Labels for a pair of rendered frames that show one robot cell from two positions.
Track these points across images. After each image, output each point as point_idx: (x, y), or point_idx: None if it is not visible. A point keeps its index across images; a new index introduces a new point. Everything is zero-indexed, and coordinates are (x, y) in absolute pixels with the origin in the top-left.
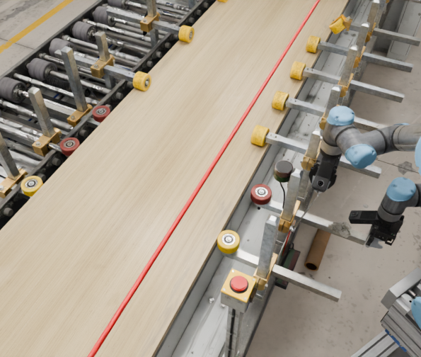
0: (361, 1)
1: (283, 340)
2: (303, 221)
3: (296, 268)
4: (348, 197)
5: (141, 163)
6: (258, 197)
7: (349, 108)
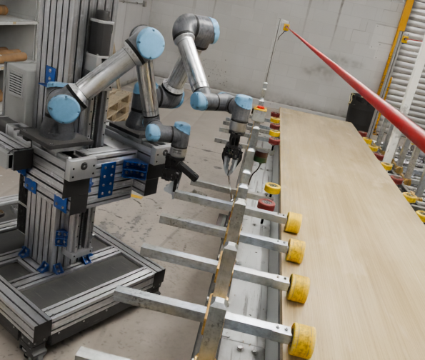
0: None
1: (183, 331)
2: None
3: None
4: None
5: (371, 221)
6: (266, 199)
7: (241, 96)
